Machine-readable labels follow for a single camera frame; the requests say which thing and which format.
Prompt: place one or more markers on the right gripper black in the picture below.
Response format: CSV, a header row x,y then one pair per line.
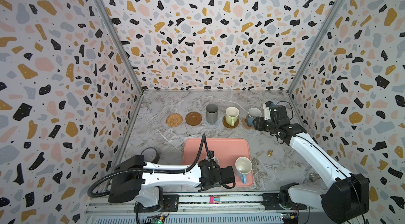
x,y
259,123

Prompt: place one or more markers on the cork paw coaster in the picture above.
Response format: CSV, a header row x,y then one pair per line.
x,y
245,124

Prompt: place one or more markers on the brown rattan woven coaster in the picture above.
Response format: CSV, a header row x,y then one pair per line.
x,y
174,120

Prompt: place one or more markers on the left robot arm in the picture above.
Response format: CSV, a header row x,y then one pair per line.
x,y
136,179

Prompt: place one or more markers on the dark brown wooden coaster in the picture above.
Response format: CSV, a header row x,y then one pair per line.
x,y
193,118

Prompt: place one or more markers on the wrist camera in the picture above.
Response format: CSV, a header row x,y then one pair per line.
x,y
211,156
268,113

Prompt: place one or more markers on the pink tray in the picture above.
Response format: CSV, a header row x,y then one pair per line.
x,y
227,151

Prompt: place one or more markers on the light brown wooden coaster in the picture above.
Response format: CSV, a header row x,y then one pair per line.
x,y
228,125

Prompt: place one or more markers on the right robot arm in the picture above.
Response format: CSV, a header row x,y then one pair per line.
x,y
347,196

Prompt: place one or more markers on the small metal object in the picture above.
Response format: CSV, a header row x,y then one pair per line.
x,y
313,177

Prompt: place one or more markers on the green mug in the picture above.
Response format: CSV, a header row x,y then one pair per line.
x,y
232,114

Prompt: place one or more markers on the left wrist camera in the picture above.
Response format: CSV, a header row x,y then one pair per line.
x,y
211,156

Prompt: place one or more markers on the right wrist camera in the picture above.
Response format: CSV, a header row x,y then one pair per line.
x,y
268,113

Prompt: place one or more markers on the black tape roll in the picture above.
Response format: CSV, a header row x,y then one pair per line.
x,y
151,155

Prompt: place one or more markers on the light blue woven coaster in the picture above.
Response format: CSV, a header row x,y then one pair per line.
x,y
217,122

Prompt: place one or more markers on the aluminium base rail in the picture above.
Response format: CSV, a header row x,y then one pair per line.
x,y
240,207

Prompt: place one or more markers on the dark grey mug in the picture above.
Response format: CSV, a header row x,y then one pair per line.
x,y
211,112

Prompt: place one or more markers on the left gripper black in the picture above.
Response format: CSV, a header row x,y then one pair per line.
x,y
221,184

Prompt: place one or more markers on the pink handled cream mug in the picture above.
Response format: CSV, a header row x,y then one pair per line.
x,y
215,160

